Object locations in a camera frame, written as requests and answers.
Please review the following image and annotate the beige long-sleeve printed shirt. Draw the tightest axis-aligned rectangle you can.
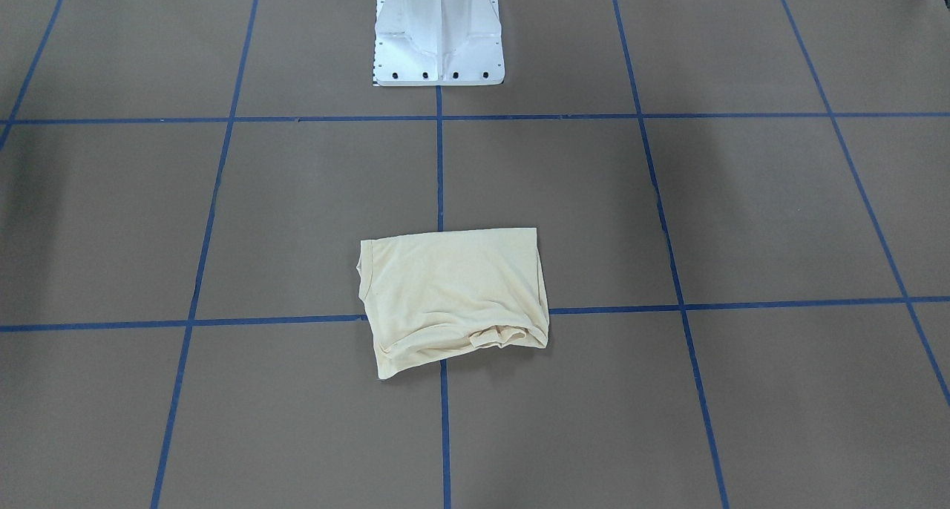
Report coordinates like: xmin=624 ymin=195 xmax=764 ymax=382
xmin=356 ymin=227 xmax=550 ymax=381

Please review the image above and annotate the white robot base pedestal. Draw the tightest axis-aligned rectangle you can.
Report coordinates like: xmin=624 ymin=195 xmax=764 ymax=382
xmin=373 ymin=0 xmax=505 ymax=87

